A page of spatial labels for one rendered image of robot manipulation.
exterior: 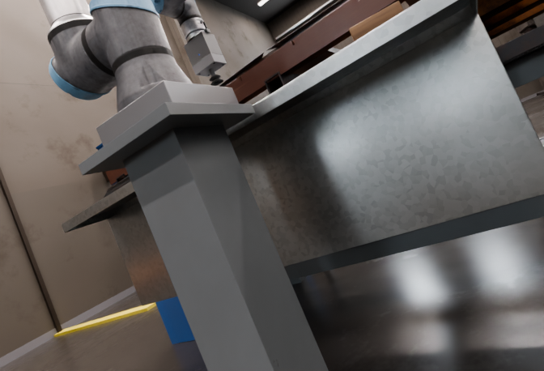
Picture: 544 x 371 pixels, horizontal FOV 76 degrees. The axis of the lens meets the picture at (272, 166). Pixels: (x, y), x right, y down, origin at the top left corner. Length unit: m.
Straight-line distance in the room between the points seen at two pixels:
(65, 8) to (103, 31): 0.15
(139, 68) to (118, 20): 0.10
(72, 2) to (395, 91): 0.69
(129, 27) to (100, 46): 0.07
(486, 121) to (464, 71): 0.10
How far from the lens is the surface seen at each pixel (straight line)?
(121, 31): 0.71
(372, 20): 0.74
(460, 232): 0.93
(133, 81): 0.66
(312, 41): 0.90
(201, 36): 1.16
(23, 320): 4.56
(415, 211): 0.82
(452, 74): 0.78
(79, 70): 0.80
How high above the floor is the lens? 0.50
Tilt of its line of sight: 4 degrees up
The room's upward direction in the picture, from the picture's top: 23 degrees counter-clockwise
